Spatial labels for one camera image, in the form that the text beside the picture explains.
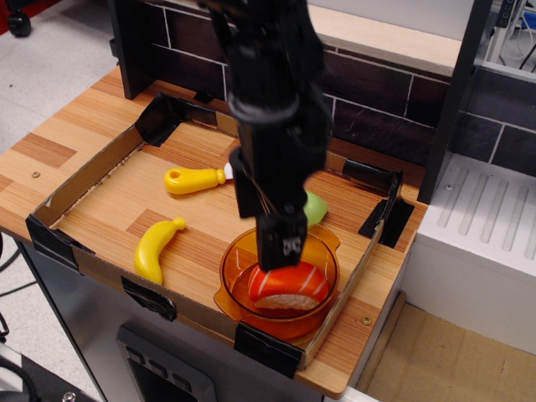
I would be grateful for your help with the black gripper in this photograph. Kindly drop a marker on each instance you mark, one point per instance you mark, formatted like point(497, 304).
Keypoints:
point(280, 148)

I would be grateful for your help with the salmon nigiri sushi toy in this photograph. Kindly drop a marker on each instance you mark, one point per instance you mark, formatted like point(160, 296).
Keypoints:
point(300, 287)

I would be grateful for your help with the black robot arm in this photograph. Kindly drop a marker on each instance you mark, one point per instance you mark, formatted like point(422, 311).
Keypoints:
point(274, 57)

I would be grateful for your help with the orange transparent plastic pot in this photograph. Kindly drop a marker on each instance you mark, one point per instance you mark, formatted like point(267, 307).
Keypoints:
point(241, 258)

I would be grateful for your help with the cardboard fence with black tape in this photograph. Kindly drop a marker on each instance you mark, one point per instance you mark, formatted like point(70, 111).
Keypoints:
point(94, 221)

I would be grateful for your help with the green toy pear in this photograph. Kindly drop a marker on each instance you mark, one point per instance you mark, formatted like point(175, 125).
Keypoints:
point(315, 208)

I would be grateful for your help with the yellow toy banana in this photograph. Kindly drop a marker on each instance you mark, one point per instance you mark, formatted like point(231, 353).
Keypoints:
point(150, 246)

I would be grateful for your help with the grey oven control panel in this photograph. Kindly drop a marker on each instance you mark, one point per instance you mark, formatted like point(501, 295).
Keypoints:
point(158, 375)

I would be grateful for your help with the white toy sink drainboard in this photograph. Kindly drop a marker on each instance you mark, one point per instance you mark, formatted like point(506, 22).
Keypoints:
point(473, 259)

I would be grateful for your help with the black caster wheel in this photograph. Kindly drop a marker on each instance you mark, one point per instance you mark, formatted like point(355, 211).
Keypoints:
point(19, 24)

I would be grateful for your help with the yellow handled toy knife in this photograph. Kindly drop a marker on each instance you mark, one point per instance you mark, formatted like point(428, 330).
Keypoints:
point(181, 180)

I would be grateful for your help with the dark grey upright post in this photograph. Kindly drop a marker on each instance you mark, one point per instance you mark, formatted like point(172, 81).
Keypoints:
point(440, 152)

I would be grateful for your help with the black upright post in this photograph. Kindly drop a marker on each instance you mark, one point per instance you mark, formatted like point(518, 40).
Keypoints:
point(135, 25)

